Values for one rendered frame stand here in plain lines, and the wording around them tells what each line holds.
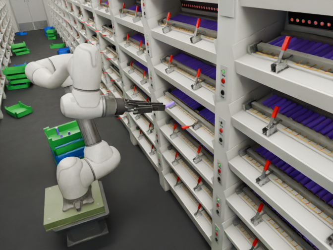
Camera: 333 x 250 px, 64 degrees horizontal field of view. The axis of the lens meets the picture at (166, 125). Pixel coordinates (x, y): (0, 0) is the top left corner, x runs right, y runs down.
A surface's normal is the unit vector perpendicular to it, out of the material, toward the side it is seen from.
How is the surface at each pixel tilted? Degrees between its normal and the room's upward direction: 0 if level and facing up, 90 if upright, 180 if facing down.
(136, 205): 0
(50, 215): 3
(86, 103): 83
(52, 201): 3
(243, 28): 90
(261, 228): 15
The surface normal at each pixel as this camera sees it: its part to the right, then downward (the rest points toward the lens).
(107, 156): 0.67, -0.08
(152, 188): -0.07, -0.87
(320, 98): -0.85, 0.48
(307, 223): -0.30, -0.76
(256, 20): 0.43, 0.43
